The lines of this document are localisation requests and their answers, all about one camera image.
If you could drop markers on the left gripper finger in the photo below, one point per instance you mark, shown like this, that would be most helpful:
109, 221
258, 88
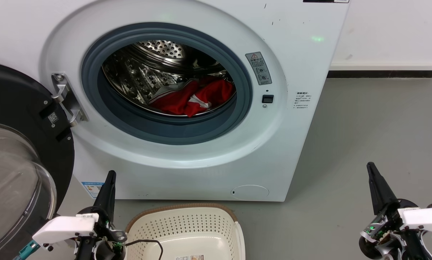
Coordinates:
102, 200
111, 198

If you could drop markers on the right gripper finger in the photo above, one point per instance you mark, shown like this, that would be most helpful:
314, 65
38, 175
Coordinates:
387, 193
376, 191

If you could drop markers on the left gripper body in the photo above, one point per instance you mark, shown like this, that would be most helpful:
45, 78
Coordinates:
107, 245

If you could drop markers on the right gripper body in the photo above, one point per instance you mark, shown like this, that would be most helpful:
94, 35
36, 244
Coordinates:
385, 238

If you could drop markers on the red and white garment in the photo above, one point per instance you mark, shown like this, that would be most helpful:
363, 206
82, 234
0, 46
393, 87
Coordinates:
216, 92

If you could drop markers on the cream perforated laundry basket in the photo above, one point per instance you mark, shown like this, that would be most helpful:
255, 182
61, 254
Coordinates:
187, 224

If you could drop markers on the printed paper label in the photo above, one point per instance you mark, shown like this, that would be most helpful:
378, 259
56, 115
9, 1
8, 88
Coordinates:
190, 257

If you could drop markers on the stainless steel washing machine drum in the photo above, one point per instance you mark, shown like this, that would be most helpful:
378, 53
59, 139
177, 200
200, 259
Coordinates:
143, 72

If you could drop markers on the black round washer door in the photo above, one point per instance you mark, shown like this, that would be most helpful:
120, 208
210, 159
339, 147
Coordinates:
17, 101

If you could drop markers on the black washing machine control panel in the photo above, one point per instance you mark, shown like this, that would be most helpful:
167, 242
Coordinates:
326, 1

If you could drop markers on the blue energy label sticker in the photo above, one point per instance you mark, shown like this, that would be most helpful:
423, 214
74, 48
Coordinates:
91, 189

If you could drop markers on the grey rubber door gasket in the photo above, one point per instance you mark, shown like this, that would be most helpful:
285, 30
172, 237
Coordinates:
165, 133

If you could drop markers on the white front-load washing machine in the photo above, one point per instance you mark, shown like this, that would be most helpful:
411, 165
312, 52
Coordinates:
291, 144

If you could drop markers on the silver metal door hinge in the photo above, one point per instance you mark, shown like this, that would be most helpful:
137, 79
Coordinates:
66, 95

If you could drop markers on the small printed text label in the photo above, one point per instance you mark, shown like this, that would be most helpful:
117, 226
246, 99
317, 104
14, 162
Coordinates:
302, 100

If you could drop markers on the round white filter cover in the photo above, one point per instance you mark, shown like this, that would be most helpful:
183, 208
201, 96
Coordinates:
250, 192

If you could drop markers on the black door latch socket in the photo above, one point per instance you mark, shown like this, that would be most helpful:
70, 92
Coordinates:
267, 99

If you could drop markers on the grey warning sticker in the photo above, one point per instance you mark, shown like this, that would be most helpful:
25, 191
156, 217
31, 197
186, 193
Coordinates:
258, 68

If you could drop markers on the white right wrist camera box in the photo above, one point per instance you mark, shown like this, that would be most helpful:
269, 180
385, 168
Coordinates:
427, 218

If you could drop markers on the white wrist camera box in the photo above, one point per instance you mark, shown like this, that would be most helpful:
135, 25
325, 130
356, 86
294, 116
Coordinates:
427, 218
64, 228

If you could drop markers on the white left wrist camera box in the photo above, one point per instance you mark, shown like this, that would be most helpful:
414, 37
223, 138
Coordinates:
64, 228

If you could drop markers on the black wall baseboard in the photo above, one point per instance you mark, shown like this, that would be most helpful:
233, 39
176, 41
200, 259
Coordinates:
382, 74

